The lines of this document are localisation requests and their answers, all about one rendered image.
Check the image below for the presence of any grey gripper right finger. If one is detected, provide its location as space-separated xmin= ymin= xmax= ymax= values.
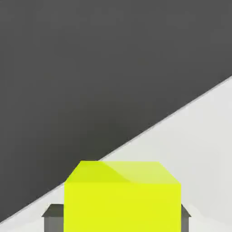
xmin=181 ymin=203 xmax=214 ymax=232

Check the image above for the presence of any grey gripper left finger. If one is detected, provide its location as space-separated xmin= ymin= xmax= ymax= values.
xmin=21 ymin=203 xmax=65 ymax=232

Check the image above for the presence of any small yellow cube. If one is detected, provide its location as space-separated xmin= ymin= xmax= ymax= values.
xmin=63 ymin=160 xmax=182 ymax=232

